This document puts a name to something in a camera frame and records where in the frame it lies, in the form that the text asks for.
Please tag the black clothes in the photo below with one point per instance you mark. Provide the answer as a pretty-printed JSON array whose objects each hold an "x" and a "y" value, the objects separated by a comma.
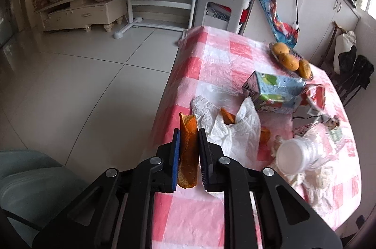
[{"x": 357, "y": 67}]

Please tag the fruit plate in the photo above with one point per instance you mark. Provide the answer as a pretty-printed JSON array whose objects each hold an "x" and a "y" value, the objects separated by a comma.
[{"x": 274, "y": 56}]

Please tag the small green white packet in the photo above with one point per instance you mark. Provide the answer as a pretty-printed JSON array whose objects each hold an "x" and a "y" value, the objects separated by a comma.
[{"x": 335, "y": 136}]

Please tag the blue milk carton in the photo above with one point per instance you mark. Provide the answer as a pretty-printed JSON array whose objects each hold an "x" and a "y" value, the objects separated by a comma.
[{"x": 276, "y": 90}]

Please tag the white cloth bag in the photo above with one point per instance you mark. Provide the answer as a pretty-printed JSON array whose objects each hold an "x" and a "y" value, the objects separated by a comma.
[{"x": 345, "y": 42}]

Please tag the pale green chair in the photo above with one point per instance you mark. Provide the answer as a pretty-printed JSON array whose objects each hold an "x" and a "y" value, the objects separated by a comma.
[{"x": 26, "y": 178}]

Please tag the crumpled red white carton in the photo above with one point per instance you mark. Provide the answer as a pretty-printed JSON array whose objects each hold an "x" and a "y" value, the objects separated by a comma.
[{"x": 308, "y": 117}]

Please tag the cream tv cabinet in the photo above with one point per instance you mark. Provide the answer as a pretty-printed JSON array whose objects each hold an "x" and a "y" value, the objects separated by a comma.
[{"x": 79, "y": 12}]

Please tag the white sideboard cabinet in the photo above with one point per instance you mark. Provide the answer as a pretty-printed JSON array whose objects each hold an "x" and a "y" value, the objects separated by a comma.
[{"x": 317, "y": 8}]

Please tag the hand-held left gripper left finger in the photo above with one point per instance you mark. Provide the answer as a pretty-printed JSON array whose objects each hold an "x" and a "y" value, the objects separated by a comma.
[{"x": 176, "y": 155}]

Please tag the pink checked tablecloth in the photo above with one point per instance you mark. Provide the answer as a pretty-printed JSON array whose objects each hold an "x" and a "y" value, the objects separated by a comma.
[{"x": 220, "y": 61}]

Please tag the white paper towel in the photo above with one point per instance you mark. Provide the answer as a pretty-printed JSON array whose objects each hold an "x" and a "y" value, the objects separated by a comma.
[{"x": 201, "y": 109}]

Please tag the small orange peel piece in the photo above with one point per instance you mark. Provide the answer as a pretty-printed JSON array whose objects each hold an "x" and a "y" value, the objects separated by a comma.
[
  {"x": 265, "y": 136},
  {"x": 228, "y": 117}
]

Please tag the long orange peel strip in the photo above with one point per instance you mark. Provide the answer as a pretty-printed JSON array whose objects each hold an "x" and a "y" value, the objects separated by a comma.
[{"x": 188, "y": 149}]

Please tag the colourful printed bag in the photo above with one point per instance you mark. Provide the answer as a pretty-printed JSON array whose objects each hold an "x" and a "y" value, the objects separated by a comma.
[{"x": 270, "y": 2}]

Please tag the dark wooden chair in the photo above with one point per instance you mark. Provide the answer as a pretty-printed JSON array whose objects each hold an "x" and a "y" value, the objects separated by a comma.
[{"x": 332, "y": 43}]

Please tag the white plastic bag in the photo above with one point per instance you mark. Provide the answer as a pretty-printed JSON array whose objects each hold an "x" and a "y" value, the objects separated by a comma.
[{"x": 235, "y": 134}]

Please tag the stack of white plastic cups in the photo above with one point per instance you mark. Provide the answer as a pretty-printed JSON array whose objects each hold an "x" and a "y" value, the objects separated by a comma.
[{"x": 290, "y": 158}]

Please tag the orange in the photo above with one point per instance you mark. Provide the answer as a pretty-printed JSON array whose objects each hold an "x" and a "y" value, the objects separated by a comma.
[
  {"x": 304, "y": 69},
  {"x": 280, "y": 48},
  {"x": 288, "y": 61}
]

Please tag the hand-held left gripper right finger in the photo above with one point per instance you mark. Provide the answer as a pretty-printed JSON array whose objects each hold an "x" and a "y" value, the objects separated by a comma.
[{"x": 202, "y": 155}]

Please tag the crumpled white tissue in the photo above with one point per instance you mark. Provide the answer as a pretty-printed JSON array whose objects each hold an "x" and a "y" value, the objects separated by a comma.
[{"x": 317, "y": 183}]

